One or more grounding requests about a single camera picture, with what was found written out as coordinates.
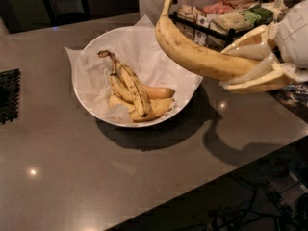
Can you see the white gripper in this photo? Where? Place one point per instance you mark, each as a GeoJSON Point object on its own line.
{"type": "Point", "coordinates": [294, 38]}

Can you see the single yellow banana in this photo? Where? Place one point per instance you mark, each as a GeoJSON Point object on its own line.
{"type": "Point", "coordinates": [193, 57]}

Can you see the yellow banana bunch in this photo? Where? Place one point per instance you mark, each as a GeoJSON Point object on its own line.
{"type": "Point", "coordinates": [144, 103]}

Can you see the white bowl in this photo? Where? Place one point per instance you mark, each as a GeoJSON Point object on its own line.
{"type": "Point", "coordinates": [96, 110]}

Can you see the dark colourful picture mat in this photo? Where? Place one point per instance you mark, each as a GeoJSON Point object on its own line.
{"type": "Point", "coordinates": [294, 98]}

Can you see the white paper liner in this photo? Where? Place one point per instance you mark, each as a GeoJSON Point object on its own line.
{"type": "Point", "coordinates": [93, 68]}

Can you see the dark water dispenser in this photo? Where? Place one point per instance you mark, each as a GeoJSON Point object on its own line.
{"type": "Point", "coordinates": [63, 12]}

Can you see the black mesh mat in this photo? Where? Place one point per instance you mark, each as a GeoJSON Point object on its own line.
{"type": "Point", "coordinates": [9, 95]}

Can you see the black wire rack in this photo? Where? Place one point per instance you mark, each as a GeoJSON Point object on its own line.
{"type": "Point", "coordinates": [218, 31]}

